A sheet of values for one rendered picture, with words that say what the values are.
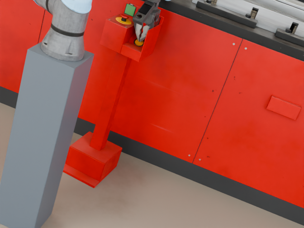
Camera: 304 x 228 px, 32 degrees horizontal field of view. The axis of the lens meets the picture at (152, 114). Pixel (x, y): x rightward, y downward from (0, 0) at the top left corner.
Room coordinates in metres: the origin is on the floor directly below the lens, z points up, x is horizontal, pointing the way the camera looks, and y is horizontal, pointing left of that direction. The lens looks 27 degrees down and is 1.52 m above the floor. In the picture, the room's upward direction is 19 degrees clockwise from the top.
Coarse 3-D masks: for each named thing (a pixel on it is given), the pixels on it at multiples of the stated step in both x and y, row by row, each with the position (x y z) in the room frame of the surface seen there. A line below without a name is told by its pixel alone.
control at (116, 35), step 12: (108, 24) 2.16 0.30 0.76; (120, 24) 2.16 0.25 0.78; (132, 24) 2.21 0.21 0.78; (108, 36) 2.16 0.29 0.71; (120, 36) 2.14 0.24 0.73; (132, 36) 2.22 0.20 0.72; (156, 36) 2.24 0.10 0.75; (120, 48) 2.14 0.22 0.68; (132, 48) 2.13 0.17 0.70; (144, 48) 2.14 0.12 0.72
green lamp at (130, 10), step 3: (126, 6) 2.31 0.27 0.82; (129, 6) 2.30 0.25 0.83; (132, 6) 2.30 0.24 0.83; (126, 9) 2.31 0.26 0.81; (129, 9) 2.30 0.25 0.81; (132, 9) 2.30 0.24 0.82; (126, 12) 2.31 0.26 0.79; (129, 12) 2.30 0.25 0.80; (132, 12) 2.30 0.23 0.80; (132, 15) 2.30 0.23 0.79
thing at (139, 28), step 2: (138, 24) 2.18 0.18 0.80; (142, 24) 2.19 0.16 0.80; (136, 26) 2.19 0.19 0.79; (138, 26) 2.19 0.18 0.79; (140, 26) 2.18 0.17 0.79; (142, 26) 2.19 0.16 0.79; (136, 28) 2.19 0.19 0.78; (138, 28) 2.19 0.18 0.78; (140, 28) 2.18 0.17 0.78; (142, 28) 2.24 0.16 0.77; (136, 30) 2.19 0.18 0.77; (138, 30) 2.19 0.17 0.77; (140, 30) 2.19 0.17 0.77; (136, 32) 2.19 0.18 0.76; (138, 32) 2.19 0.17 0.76; (140, 32) 2.19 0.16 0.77; (136, 34) 2.19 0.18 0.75; (138, 34) 2.19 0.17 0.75; (138, 36) 2.19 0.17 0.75; (140, 36) 2.20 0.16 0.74; (138, 38) 2.19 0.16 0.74; (138, 40) 2.19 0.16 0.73
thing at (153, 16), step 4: (148, 0) 2.16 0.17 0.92; (152, 0) 2.16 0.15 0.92; (156, 0) 2.17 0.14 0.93; (160, 0) 2.19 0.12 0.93; (156, 4) 2.22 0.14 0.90; (156, 8) 2.23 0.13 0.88; (152, 12) 2.18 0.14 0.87; (156, 12) 2.19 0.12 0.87; (148, 16) 2.17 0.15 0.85; (152, 16) 2.17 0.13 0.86; (156, 16) 2.24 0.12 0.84; (148, 20) 2.17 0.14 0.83; (156, 20) 2.22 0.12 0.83
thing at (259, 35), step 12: (144, 0) 2.44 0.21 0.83; (180, 0) 2.50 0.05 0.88; (180, 12) 2.43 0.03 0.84; (192, 12) 2.42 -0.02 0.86; (204, 12) 2.44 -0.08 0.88; (216, 24) 2.41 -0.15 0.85; (228, 24) 2.40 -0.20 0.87; (240, 24) 2.44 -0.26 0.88; (240, 36) 2.40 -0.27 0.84; (252, 36) 2.39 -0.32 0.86; (264, 36) 2.39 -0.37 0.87; (276, 48) 2.38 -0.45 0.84; (288, 48) 2.37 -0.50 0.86; (300, 48) 2.39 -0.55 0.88
